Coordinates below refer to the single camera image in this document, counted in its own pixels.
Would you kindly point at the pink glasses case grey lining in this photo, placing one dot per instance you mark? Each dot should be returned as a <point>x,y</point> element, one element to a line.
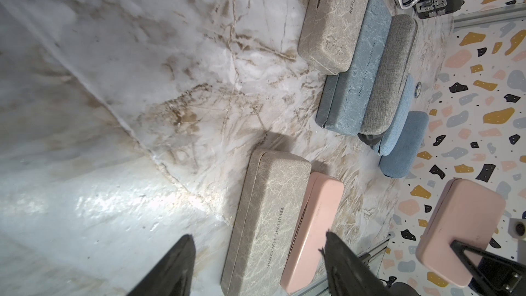
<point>318,210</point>

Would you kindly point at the grey case mint lining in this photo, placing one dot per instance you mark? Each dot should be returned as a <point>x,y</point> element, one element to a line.
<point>345,96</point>

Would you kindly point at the beige case with brown glasses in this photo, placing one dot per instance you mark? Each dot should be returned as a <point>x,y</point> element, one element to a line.
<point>391,78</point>

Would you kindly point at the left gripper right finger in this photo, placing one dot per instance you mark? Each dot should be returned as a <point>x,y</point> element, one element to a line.
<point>346,273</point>

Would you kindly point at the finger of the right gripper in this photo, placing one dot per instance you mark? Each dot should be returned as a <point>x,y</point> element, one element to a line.
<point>492,275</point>

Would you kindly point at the aluminium front rail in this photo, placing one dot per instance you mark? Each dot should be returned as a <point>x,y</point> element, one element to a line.
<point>320,286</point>

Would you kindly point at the mint green glasses case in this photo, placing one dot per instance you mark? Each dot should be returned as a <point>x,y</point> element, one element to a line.
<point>265,223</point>

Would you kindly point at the blue poker chip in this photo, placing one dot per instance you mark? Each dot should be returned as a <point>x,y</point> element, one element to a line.
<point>417,90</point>

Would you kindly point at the blue case with pink glasses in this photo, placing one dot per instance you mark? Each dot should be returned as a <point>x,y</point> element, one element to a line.
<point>399,162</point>

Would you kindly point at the black case beige lining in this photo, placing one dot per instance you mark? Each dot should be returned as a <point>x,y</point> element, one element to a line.
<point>370,140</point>

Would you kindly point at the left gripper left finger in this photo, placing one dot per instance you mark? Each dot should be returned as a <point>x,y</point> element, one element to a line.
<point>173,274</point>

